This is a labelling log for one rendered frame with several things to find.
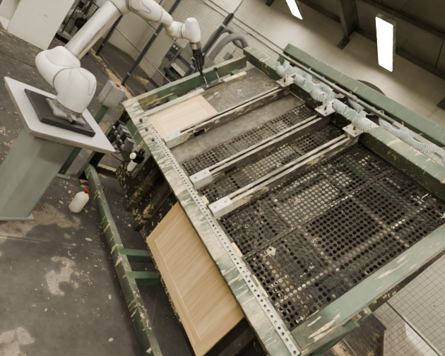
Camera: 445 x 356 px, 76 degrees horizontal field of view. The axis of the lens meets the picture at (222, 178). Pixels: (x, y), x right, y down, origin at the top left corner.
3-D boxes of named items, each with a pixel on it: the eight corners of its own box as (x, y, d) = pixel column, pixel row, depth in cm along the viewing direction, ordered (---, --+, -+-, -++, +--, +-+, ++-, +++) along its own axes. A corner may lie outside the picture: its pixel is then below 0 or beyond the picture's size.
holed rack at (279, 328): (151, 133, 212) (151, 132, 212) (155, 131, 213) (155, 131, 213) (293, 357, 112) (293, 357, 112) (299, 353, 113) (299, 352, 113)
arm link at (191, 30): (203, 37, 222) (188, 35, 227) (200, 15, 210) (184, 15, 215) (197, 43, 216) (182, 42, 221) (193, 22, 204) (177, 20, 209)
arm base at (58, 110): (56, 119, 153) (61, 110, 152) (44, 99, 165) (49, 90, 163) (87, 129, 168) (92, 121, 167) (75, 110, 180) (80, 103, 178)
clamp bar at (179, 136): (164, 143, 211) (154, 116, 193) (294, 84, 239) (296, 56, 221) (169, 150, 205) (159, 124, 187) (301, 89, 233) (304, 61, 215)
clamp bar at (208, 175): (190, 181, 184) (181, 155, 165) (333, 110, 212) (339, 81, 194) (196, 192, 178) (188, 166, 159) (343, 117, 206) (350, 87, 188)
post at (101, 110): (56, 169, 250) (101, 101, 232) (63, 171, 255) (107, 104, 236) (56, 174, 247) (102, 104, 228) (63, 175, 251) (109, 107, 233)
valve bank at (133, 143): (98, 133, 225) (115, 109, 219) (114, 140, 236) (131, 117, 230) (115, 173, 195) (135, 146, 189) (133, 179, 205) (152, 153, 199)
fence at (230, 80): (145, 116, 235) (144, 111, 232) (244, 75, 258) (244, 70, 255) (147, 119, 232) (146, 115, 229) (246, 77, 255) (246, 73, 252)
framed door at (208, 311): (147, 239, 218) (145, 239, 216) (191, 186, 204) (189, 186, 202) (200, 359, 163) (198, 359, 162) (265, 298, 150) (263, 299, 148)
